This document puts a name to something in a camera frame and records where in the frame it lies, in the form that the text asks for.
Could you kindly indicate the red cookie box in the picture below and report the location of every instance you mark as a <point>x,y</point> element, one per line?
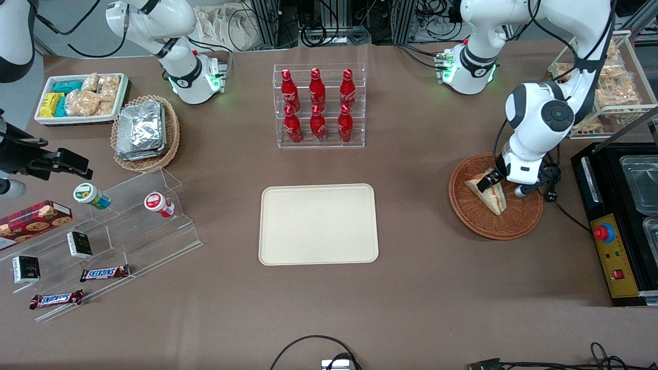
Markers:
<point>36,221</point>

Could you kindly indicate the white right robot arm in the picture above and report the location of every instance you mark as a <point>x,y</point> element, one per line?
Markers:
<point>154,20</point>

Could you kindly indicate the round brown wicker basket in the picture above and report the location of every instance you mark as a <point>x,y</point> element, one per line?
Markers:
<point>504,226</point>

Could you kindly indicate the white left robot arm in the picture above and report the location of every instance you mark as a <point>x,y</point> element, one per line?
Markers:
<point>529,118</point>

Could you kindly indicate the oval tan wicker basket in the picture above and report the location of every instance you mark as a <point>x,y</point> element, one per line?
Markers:
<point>146,165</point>

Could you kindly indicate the clear bag of fried snacks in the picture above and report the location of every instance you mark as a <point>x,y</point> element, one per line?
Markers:
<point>563,72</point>
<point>588,123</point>
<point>613,49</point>
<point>622,96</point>
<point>617,71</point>

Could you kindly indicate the small silver device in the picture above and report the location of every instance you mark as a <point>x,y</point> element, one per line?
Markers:
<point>336,365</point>

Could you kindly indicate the clear bag of rice crackers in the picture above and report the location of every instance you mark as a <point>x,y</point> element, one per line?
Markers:
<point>90,82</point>
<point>109,87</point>
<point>105,108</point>
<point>82,103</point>

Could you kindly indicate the triangle sandwich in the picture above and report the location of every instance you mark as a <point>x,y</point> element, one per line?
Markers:
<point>493,200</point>

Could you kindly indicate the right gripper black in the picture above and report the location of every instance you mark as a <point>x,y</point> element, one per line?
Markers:
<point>21,153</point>

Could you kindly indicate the teal snack packet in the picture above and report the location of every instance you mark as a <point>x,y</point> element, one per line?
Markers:
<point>60,108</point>
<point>67,86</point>

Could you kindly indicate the silver foil container stack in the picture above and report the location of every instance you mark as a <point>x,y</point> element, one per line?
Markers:
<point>141,131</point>

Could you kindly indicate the red-lid white cup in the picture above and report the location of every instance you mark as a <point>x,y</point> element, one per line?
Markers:
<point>157,203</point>

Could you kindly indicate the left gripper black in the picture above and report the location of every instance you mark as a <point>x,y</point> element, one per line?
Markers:
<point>494,178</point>

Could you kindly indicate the small black box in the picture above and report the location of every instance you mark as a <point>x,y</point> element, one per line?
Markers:
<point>79,245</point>
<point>25,270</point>

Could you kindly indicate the clear acrylic stepped display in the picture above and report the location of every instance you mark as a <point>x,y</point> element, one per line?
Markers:
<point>154,241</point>

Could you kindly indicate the brown Snickers bar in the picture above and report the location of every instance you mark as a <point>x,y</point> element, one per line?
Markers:
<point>105,273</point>
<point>56,299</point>

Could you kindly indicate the yellow snack packet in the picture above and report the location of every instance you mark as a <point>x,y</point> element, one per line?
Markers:
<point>50,105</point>

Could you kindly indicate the black sealing machine yellow panel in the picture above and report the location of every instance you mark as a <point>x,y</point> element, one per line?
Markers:
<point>617,257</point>

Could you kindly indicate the beige plastic tray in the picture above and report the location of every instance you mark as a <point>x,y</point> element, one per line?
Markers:
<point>313,226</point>

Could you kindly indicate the red cola bottle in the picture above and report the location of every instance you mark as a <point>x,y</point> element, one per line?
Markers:
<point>318,128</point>
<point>348,92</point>
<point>289,92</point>
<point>293,131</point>
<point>345,128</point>
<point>316,92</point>

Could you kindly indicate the clear acrylic bottle rack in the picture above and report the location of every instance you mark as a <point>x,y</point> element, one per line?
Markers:
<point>360,139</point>

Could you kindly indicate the white rectangular bin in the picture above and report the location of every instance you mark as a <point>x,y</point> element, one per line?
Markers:
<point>77,121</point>

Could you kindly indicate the clear plastic container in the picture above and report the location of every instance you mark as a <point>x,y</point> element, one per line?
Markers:
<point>640,185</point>
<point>652,234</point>

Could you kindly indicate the green-lid white cup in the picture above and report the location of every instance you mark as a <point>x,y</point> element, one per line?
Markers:
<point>90,195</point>

